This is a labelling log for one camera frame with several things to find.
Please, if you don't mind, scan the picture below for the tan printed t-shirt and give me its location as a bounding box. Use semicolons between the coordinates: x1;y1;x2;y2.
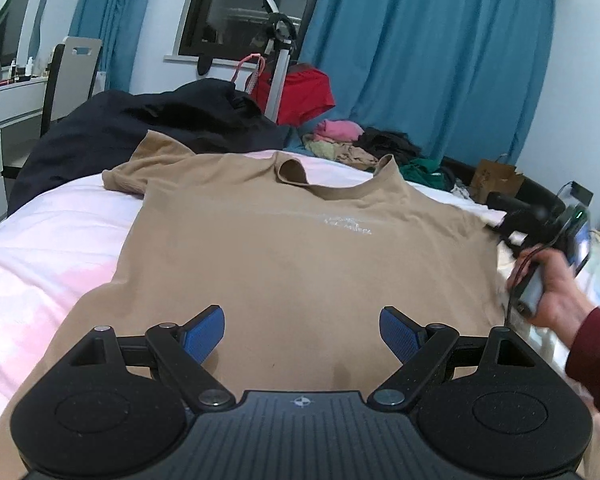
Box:
0;129;510;480

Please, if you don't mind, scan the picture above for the pink clothes hanger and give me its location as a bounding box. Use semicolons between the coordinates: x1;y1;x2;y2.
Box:
229;52;268;92

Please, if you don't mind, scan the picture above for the person's right hand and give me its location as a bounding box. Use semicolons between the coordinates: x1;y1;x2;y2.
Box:
507;246;595;346

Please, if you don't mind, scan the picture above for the black sofa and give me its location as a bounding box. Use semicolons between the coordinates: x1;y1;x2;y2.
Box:
441;157;566;214

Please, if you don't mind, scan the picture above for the brown paper bag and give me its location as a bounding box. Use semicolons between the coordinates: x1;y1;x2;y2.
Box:
469;159;526;204

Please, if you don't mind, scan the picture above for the dark red right sleeve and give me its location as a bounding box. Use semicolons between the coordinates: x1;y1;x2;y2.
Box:
566;308;600;412

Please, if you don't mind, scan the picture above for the green garment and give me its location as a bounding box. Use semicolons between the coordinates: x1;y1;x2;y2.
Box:
399;158;455;192

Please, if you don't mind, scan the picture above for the pastel tie-dye bed sheet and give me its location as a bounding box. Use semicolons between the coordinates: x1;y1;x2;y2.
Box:
0;148;600;480

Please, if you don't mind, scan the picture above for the beige patterned garment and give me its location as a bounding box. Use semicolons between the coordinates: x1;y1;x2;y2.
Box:
302;134;378;171

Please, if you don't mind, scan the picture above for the black garment pile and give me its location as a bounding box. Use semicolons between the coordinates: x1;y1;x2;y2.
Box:
353;128;422;166

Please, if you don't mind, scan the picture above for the blue right curtain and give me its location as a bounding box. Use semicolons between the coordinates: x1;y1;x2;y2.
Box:
300;0;556;166

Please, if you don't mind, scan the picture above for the blue curtain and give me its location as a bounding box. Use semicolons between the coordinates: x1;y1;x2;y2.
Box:
69;0;148;91
300;0;556;166

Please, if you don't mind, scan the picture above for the pink folded garment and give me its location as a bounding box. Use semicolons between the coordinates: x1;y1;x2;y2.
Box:
313;119;364;142

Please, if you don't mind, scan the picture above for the dark navy garment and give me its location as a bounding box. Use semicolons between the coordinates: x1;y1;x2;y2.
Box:
7;78;296;214

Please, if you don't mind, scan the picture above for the red t-shirt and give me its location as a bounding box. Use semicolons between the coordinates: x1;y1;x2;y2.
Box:
247;63;336;128

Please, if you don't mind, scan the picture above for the white black chair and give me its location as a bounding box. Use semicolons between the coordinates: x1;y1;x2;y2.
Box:
41;37;102;136

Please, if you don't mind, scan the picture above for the silver tripod stand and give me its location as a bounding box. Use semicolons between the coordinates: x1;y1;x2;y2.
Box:
263;0;297;122

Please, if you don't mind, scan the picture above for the dark window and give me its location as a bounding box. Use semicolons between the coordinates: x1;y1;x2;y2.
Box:
176;0;317;61

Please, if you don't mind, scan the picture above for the blue left curtain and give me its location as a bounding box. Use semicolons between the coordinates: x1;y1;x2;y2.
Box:
69;0;148;91

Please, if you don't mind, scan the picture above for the wavy vanity mirror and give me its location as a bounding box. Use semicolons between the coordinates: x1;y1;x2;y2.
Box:
0;0;47;80

